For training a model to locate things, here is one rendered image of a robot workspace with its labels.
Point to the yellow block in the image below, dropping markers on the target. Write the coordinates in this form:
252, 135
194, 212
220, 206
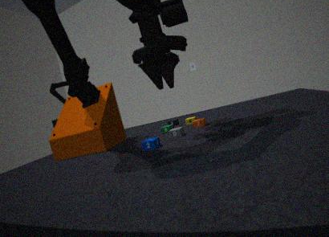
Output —
189, 121

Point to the green block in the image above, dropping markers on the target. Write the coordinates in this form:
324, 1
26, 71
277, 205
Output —
165, 129

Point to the blue block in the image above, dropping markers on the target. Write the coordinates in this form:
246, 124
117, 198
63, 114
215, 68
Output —
151, 143

